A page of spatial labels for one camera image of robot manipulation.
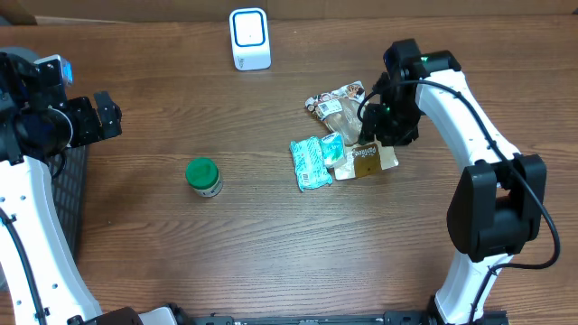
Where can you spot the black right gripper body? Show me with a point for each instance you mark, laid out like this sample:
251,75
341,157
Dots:
397,122

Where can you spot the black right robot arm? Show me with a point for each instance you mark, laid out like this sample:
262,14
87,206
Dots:
498,204

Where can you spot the white barcode scanner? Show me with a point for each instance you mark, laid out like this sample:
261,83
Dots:
250,40

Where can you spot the teal white small packet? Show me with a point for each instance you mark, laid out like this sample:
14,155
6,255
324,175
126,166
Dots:
333,150

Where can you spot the grey plastic mesh basket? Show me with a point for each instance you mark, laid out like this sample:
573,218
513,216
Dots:
63,194

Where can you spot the green lid jar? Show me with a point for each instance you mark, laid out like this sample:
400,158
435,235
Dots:
204,177

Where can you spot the teal snack packet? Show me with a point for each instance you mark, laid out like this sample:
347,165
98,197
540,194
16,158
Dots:
309,168

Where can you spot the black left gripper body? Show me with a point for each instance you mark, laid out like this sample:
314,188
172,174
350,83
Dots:
73,126

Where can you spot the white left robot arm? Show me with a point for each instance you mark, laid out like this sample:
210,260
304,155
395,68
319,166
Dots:
87,310

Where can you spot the beige brown snack bag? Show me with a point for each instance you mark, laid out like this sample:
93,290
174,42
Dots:
337,109

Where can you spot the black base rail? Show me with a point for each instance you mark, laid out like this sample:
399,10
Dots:
293,320

